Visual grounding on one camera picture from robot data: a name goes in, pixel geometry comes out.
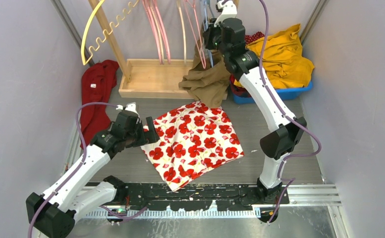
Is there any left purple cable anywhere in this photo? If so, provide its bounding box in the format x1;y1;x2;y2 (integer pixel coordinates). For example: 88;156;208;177
27;102;149;238

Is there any dark red garment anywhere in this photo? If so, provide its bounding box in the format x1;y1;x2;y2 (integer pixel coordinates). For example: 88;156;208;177
80;60;119;144

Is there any teal blue wire hanger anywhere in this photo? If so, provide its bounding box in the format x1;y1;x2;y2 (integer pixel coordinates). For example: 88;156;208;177
202;0;215;30

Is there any white red floral garment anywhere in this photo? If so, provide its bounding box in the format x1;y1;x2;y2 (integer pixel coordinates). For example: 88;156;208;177
141;101;244;191

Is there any light blue hanger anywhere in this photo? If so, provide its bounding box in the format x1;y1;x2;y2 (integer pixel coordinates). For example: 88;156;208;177
200;0;217;68

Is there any blue plastic bin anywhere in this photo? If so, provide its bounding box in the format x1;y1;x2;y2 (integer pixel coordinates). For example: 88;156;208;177
229;76;313;105

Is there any yellow wavy hanger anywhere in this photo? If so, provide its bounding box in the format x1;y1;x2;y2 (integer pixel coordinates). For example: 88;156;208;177
80;0;139;65

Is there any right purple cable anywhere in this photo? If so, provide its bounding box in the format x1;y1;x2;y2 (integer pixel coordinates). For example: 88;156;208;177
221;0;323;225

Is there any beige hanger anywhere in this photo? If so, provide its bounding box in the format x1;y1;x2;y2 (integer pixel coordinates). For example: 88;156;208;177
176;0;187;65

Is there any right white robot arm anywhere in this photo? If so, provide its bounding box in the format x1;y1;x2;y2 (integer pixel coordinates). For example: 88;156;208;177
203;17;307;204

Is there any white slotted cable duct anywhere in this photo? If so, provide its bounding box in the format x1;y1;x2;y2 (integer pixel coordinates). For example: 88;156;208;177
85;208;261;219

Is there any tan brown skirt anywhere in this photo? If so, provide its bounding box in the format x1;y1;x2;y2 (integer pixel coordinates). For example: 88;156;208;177
178;47;231;108

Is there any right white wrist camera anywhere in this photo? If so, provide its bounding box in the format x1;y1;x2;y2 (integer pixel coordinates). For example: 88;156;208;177
214;0;237;27

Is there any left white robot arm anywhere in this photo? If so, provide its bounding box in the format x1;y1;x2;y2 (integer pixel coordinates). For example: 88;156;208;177
26;108;160;238

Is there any aluminium rail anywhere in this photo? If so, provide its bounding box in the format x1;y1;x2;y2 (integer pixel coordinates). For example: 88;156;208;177
286;184;342;207

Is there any red polka dot garment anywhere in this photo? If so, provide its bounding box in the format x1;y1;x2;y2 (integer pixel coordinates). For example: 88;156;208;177
245;31;265;45

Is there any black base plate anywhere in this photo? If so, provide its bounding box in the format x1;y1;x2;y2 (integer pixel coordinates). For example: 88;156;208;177
113;182;290;212

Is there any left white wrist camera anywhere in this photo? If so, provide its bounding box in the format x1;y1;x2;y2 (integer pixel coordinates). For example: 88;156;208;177
116;102;139;119

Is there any wooden hanger rack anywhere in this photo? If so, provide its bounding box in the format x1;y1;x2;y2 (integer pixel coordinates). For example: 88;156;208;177
88;0;239;100

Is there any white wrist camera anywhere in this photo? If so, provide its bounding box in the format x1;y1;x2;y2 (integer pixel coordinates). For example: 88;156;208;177
116;102;139;119
214;0;237;27

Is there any yellow garment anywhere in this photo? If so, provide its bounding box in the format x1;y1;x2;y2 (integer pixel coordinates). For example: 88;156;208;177
233;23;316;90

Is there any purple cable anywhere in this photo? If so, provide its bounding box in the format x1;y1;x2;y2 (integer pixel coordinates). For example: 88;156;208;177
221;0;323;225
27;102;149;238

